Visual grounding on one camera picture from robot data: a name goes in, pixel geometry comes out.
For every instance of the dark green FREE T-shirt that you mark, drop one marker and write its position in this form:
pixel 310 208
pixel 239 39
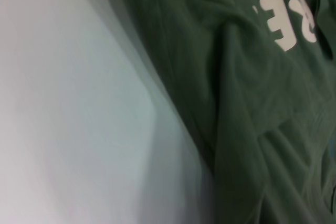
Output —
pixel 236 103

